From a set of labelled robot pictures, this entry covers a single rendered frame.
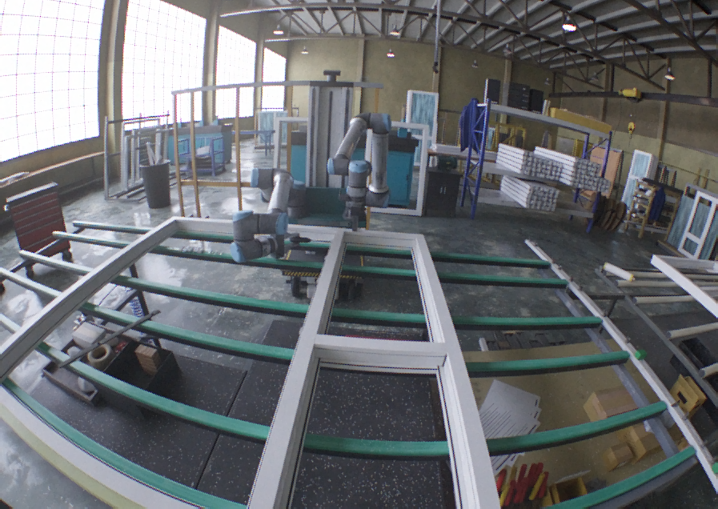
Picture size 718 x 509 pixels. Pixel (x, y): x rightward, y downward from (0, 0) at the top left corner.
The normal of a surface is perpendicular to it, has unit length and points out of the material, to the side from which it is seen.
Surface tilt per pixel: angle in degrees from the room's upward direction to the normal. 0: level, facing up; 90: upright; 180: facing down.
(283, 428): 0
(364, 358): 90
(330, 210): 90
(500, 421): 0
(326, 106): 90
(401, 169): 90
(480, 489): 0
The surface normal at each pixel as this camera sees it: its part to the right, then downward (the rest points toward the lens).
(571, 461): 0.06, -0.92
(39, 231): 0.91, 0.22
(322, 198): 0.04, 0.40
